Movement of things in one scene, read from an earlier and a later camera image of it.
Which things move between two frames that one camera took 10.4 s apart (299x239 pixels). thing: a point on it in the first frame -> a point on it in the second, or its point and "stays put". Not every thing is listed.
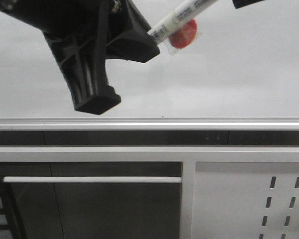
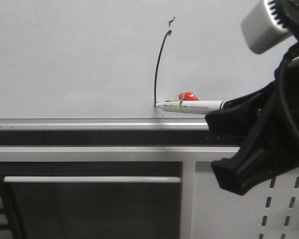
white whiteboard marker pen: x=189 y=10 -> x=197 y=106
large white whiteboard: x=248 y=70 stays put
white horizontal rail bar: x=92 y=179 stays put
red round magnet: x=184 y=36 -> x=188 y=96
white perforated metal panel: x=247 y=200 stays put
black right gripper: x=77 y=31 -> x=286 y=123
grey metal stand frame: x=188 y=156 stays put
